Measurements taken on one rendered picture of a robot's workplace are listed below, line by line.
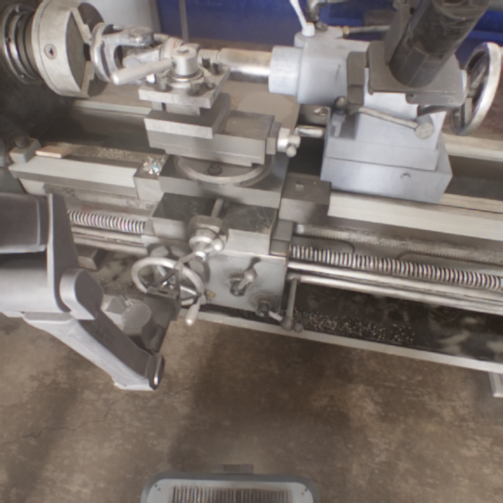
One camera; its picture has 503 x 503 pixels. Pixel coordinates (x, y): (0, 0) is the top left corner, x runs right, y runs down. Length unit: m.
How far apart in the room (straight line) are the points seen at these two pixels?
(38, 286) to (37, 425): 1.37
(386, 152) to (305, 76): 0.29
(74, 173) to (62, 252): 0.82
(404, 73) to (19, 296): 0.48
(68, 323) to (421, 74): 0.49
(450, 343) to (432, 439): 0.45
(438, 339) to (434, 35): 1.13
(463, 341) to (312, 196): 0.75
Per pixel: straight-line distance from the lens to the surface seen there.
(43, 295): 0.44
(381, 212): 1.09
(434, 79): 0.53
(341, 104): 0.98
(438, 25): 0.44
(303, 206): 1.02
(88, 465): 1.67
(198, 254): 0.87
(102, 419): 1.70
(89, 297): 0.46
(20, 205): 0.41
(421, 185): 1.13
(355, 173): 1.09
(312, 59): 1.03
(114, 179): 1.19
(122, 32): 1.19
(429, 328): 1.45
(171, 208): 0.99
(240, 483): 1.30
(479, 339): 1.51
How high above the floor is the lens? 1.54
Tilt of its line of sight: 50 degrees down
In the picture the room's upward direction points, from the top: 1 degrees clockwise
